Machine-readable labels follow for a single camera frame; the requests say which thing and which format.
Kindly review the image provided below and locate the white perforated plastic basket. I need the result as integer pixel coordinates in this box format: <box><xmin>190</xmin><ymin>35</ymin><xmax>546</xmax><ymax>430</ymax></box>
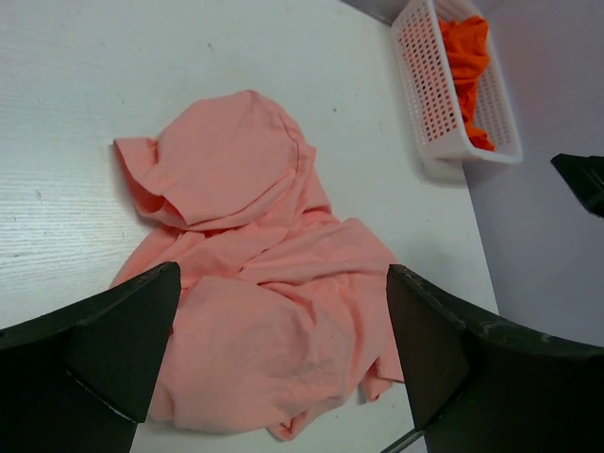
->
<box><xmin>391</xmin><ymin>1</ymin><xmax>524</xmax><ymax>183</ymax></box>

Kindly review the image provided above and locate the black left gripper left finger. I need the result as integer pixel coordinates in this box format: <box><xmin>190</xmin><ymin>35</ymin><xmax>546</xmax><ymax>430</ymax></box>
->
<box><xmin>1</xmin><ymin>262</ymin><xmax>181</xmax><ymax>452</ymax></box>

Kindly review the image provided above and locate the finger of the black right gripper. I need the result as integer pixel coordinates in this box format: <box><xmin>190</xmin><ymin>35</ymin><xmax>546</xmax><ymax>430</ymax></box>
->
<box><xmin>551</xmin><ymin>154</ymin><xmax>604</xmax><ymax>217</ymax></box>

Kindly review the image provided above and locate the light pink t shirt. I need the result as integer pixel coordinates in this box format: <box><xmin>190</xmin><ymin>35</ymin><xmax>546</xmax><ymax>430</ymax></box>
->
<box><xmin>113</xmin><ymin>91</ymin><xmax>403</xmax><ymax>441</ymax></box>

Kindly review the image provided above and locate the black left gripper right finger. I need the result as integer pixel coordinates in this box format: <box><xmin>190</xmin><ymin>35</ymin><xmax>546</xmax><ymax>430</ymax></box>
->
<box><xmin>386</xmin><ymin>265</ymin><xmax>603</xmax><ymax>452</ymax></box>

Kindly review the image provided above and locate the orange t shirt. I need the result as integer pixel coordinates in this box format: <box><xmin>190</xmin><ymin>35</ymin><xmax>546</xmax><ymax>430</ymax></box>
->
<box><xmin>439</xmin><ymin>15</ymin><xmax>495</xmax><ymax>152</ymax></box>

